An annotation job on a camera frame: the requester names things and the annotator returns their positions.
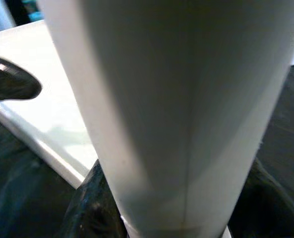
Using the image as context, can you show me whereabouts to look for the black plastic cover sheet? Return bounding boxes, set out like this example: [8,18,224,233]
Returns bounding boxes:
[0,64,294,238]

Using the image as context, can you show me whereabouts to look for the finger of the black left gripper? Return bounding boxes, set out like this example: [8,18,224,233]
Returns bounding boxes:
[0,53,42,101]

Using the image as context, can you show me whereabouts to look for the white plastic table leg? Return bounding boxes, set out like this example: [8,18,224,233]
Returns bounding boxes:
[36,0,294,238]

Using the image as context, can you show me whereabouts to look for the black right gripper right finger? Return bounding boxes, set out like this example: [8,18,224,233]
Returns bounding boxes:
[227,160,294,238]

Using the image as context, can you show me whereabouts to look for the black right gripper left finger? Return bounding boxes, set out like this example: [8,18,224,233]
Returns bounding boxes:
[59,160,127,238]

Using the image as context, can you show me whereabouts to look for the white plastic table top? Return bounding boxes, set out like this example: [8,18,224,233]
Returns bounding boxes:
[0,19,99,190]

